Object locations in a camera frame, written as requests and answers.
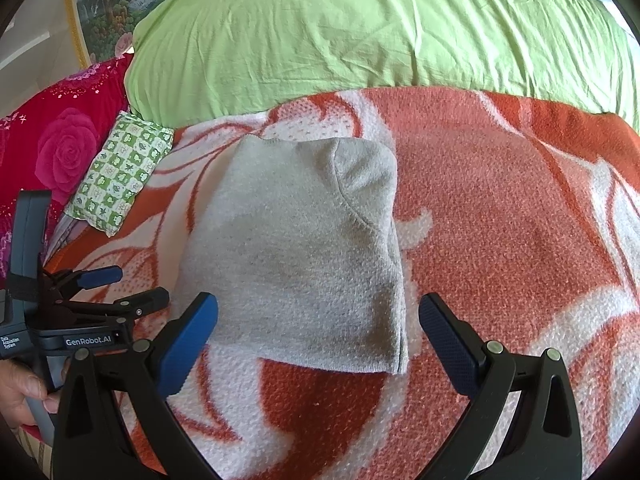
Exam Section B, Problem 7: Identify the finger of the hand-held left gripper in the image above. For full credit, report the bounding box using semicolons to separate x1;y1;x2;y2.
42;266;124;302
59;287;171;320

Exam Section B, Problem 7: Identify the orange and white printed blanket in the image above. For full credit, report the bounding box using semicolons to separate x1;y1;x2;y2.
44;87;640;480

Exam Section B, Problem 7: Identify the light green quilt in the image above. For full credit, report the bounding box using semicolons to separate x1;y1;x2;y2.
122;0;640;134

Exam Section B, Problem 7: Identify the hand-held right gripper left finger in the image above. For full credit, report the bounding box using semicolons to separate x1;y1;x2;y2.
52;291;220;480

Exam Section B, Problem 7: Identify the red floral quilt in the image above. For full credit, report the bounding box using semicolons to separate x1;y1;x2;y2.
0;52;137;292

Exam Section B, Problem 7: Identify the landscape wall painting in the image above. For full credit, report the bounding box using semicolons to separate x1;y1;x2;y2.
64;0;201;69

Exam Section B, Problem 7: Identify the person's left hand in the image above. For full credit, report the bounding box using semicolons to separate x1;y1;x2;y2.
0;359;64;430

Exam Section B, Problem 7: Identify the grey sweater with brown hem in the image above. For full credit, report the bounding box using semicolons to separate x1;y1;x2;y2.
172;136;412;377

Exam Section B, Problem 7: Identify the green and white patterned pillow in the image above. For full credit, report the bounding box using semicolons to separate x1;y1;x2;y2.
64;110;176;239

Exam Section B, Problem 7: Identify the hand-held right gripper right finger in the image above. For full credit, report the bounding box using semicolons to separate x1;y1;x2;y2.
418;293;584;480

